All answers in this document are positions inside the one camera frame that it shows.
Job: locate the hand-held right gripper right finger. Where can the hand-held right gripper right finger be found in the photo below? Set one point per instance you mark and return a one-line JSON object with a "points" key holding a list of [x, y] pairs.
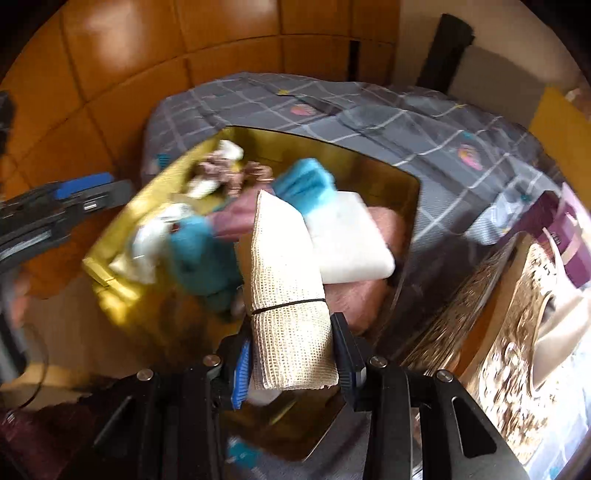
{"points": [[348, 364]]}

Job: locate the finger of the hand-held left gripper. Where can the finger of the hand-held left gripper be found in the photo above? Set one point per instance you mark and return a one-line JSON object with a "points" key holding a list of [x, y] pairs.
{"points": [[83, 184]]}

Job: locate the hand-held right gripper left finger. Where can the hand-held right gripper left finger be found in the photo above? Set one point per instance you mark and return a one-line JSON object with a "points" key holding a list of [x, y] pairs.
{"points": [[241, 374]]}

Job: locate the gold metal tin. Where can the gold metal tin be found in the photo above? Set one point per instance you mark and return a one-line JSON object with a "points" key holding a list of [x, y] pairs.
{"points": [[138, 198]]}

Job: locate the pink towel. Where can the pink towel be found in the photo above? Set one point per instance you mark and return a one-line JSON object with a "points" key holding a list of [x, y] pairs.
{"points": [[360, 300]]}

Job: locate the beige mesh cloth roll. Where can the beige mesh cloth roll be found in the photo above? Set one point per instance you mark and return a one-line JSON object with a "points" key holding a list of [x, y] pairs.
{"points": [[286, 286]]}

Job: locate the teal teddy bear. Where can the teal teddy bear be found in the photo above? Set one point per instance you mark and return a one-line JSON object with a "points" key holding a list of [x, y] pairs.
{"points": [[198, 258]]}

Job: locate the white towel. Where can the white towel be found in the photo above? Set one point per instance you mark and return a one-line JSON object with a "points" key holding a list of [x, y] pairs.
{"points": [[346, 240]]}

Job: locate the brown satin scrunchie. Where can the brown satin scrunchie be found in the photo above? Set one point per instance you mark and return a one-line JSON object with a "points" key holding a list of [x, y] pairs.
{"points": [[217, 167], [251, 176]]}

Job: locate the white waffle cloth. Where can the white waffle cloth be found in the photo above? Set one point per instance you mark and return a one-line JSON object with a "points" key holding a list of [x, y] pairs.
{"points": [[231, 150]]}

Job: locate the pink cloth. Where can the pink cloth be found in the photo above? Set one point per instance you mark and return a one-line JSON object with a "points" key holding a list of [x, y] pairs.
{"points": [[231, 221]]}

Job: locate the teal fluffy cloth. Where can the teal fluffy cloth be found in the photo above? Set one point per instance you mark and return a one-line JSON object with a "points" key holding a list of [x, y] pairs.
{"points": [[302, 184]]}

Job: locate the gold embossed tissue box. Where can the gold embossed tissue box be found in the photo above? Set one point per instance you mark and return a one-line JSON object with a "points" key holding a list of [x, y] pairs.
{"points": [[508, 323]]}

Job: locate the dark red cloth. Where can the dark red cloth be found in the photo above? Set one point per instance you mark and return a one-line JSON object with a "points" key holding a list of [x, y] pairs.
{"points": [[46, 431]]}

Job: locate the white tissue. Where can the white tissue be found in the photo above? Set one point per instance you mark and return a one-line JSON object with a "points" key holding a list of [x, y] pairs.
{"points": [[558, 323]]}

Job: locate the grey checked blanket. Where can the grey checked blanket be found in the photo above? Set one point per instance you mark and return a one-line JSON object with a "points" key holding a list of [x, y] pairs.
{"points": [[392, 129]]}

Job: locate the purple tissue box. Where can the purple tissue box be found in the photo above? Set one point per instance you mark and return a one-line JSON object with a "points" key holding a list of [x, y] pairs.
{"points": [[568, 230]]}

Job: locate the grey yellow blue headboard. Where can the grey yellow blue headboard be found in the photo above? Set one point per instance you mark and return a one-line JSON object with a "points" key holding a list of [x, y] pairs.
{"points": [[498, 78]]}

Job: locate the black rolled mat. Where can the black rolled mat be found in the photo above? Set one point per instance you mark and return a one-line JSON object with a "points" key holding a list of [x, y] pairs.
{"points": [[445, 50]]}

